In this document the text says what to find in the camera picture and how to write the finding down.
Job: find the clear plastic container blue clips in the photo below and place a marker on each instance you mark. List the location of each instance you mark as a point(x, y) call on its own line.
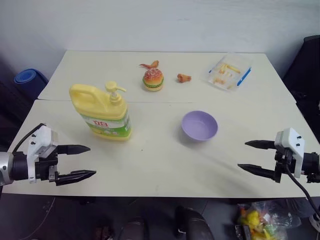
point(226, 75)

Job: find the long toy french fry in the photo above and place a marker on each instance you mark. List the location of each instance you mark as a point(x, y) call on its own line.
point(234, 68)

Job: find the clear bag of colourful toys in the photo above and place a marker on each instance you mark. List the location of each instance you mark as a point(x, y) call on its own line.
point(260, 222)

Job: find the purple plastic bowl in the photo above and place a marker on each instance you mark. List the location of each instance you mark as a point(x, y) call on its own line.
point(199, 126)

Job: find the large dark rounded shape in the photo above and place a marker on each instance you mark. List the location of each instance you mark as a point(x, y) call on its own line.
point(193, 225)

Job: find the blue rolled foam mat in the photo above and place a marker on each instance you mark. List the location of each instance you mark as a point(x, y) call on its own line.
point(28, 77)

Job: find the black chair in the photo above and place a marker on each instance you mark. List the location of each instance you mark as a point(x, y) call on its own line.
point(306, 82)

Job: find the short toy french fry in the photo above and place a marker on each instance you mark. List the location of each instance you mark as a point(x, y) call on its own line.
point(218, 80)

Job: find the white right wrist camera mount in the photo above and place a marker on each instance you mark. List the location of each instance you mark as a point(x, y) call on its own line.
point(291, 140)

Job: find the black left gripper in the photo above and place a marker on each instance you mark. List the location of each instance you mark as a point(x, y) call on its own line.
point(45, 168)

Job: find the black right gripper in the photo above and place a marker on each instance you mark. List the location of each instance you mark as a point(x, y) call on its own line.
point(281, 158)

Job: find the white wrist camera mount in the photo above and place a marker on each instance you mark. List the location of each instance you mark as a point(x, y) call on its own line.
point(291, 140)
point(42, 136)

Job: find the toy hamburger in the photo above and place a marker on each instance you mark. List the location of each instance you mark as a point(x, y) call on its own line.
point(153, 79)

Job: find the small dark rounded shape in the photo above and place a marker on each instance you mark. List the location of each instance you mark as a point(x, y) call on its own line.
point(135, 228)

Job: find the yellow detergent bottle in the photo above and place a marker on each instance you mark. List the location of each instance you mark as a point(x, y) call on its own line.
point(100, 112)

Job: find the toy fried chicken drumstick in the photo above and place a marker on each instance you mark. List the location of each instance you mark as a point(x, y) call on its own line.
point(183, 77)

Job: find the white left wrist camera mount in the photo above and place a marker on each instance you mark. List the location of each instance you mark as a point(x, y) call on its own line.
point(42, 136)

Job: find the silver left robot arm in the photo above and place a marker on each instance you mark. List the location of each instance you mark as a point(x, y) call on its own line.
point(6, 166)

